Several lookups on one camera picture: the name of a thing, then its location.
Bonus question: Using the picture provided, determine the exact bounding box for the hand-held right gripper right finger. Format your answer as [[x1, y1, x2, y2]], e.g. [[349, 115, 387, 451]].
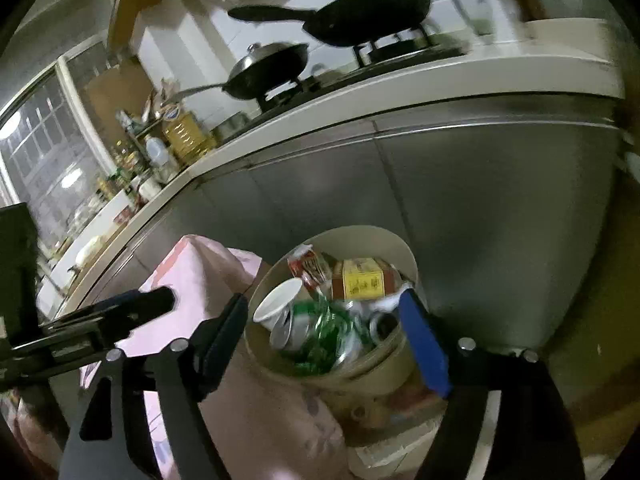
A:
[[397, 287, 586, 480]]

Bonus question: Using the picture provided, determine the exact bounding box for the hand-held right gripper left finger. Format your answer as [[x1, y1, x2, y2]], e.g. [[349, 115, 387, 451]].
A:
[[61, 293, 249, 480]]

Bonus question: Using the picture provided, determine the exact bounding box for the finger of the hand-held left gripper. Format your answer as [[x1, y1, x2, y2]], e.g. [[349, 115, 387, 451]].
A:
[[9, 287, 177, 367]]

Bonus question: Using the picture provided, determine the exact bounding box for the white tissue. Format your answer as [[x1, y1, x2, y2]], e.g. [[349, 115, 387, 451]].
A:
[[372, 282, 413, 313]]

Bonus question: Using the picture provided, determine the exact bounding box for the paper cup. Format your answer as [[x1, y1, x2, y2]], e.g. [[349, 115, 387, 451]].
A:
[[252, 277, 305, 332]]

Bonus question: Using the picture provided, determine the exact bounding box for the crushed green can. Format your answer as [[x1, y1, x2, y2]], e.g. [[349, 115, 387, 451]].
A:
[[270, 304, 326, 356], [320, 299, 401, 368]]

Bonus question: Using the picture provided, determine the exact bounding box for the yellow red box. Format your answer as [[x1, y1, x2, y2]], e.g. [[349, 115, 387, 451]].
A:
[[331, 257, 402, 302]]

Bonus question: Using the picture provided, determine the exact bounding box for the red snack wrapper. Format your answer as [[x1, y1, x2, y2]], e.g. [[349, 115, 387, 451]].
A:
[[286, 244, 335, 293]]

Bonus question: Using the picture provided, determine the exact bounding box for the beige trash bin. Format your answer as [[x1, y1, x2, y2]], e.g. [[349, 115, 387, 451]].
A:
[[245, 225, 421, 396]]

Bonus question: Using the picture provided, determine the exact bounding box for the white food lump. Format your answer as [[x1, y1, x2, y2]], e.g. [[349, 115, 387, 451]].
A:
[[75, 235, 108, 266]]

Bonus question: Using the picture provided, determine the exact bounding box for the pink floral tablecloth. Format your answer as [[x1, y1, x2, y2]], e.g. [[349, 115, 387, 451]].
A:
[[10, 234, 346, 480]]

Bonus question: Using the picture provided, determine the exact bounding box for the barred window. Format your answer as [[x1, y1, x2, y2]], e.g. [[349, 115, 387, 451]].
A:
[[0, 42, 126, 256]]

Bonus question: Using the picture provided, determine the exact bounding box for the white cup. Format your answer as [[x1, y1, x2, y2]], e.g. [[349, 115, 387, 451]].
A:
[[137, 175, 163, 201]]

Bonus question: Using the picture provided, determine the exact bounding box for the row of sauce bottles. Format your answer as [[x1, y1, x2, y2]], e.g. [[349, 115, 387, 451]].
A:
[[95, 140, 151, 201]]

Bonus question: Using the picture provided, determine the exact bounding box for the white plastic jug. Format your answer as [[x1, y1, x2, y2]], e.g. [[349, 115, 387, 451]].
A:
[[145, 135, 171, 168]]

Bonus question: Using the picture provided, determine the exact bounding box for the kitchen counter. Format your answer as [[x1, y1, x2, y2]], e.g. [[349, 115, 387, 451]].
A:
[[35, 17, 628, 361]]

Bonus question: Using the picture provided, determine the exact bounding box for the yellow cooking oil bottle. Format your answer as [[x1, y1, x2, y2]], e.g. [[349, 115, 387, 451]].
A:
[[162, 105, 213, 163]]

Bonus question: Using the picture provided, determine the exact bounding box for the steel bowl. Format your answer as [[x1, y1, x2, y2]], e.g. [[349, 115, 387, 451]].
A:
[[212, 112, 251, 141]]

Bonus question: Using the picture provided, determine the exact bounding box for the wok with metal lid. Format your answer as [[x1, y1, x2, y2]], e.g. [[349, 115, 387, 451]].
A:
[[172, 42, 311, 101]]

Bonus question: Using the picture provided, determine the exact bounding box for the gas stove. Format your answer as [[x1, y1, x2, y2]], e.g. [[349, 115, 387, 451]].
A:
[[255, 25, 466, 111]]

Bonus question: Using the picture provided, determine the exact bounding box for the black wok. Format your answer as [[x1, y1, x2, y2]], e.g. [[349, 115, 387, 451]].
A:
[[227, 0, 433, 46]]

